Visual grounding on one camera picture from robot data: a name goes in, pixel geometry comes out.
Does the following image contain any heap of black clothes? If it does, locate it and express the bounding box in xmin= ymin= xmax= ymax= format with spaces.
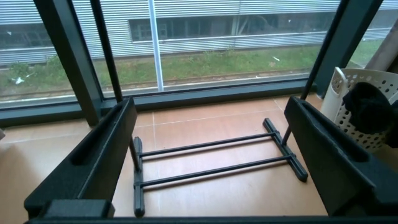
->
xmin=342 ymin=81 xmax=398 ymax=149

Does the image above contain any black clothes rack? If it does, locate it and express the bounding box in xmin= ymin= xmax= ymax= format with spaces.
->
xmin=90 ymin=0 xmax=343 ymax=218

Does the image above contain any white laundry basket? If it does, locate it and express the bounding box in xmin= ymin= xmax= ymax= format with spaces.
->
xmin=320 ymin=66 xmax=398 ymax=154

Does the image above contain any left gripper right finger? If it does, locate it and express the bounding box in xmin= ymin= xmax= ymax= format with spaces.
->
xmin=284 ymin=95 xmax=398 ymax=217

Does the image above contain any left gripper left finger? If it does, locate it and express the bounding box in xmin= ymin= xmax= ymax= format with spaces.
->
xmin=24 ymin=97 xmax=138 ymax=218

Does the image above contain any window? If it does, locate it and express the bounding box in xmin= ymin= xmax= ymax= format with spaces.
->
xmin=0 ymin=0 xmax=398 ymax=128

